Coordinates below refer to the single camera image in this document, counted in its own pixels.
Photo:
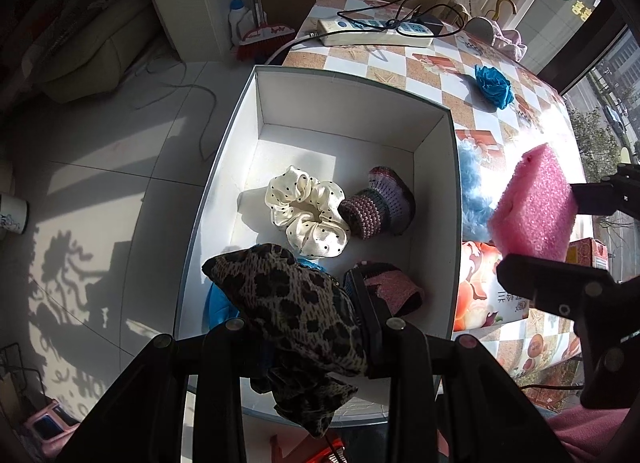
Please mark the pink stool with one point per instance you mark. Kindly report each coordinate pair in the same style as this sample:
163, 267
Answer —
42, 443

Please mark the white mug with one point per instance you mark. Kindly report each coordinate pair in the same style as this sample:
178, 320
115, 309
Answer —
12, 215

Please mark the black power adapter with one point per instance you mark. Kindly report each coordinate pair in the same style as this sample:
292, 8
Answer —
432, 27

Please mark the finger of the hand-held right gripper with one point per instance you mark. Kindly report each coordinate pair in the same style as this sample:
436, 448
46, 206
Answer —
595, 198
540, 283

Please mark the white bottle with blue cap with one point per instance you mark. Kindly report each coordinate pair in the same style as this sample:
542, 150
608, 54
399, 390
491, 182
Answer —
236, 20

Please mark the leopard print scrunchie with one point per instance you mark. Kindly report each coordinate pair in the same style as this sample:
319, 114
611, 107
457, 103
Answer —
290, 303

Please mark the beige cushion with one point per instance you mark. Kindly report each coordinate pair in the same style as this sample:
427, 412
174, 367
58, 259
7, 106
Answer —
95, 53

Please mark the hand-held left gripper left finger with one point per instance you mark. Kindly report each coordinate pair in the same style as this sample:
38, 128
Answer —
220, 358

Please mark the red plastic item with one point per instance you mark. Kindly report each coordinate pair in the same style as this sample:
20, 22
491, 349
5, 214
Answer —
320, 455

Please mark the checkered tablecloth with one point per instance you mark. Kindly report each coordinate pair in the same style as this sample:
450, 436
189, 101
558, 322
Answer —
400, 78

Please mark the white polka dot scrunchie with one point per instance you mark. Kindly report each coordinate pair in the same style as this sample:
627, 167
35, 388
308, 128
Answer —
320, 238

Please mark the blue shoe cover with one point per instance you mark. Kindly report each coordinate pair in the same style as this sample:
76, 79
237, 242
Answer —
492, 85
220, 308

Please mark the pale green bar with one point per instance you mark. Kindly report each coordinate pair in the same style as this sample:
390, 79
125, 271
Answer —
626, 153

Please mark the white power strip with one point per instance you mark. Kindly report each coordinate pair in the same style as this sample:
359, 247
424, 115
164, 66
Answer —
370, 35

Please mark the red patterned box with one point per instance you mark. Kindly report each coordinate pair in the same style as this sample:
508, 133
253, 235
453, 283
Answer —
590, 253

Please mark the yellow hanger hook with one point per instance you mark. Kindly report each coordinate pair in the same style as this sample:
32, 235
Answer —
510, 4

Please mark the striped knit bootie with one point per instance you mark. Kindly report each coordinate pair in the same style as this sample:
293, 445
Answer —
370, 213

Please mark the person's pink fleece garment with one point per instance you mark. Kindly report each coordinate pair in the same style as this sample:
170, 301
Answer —
595, 435

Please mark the pink knit bootie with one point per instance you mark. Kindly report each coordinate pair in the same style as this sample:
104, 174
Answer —
395, 288

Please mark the pale pink cloth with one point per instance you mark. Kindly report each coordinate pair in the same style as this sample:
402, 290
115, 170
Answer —
507, 40

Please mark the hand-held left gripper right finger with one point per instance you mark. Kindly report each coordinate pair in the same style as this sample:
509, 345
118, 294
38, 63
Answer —
362, 303

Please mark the light blue fluffy scrunchie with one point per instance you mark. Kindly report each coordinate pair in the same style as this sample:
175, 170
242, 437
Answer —
472, 193

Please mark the floral tissue pack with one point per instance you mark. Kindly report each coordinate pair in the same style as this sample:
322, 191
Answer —
475, 288

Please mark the large pink foam block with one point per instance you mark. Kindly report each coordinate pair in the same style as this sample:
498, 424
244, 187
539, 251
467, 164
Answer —
530, 208

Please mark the white cardboard box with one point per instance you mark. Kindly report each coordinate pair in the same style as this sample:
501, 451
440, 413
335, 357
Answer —
320, 143

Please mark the red broom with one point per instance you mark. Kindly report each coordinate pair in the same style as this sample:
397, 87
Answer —
265, 40

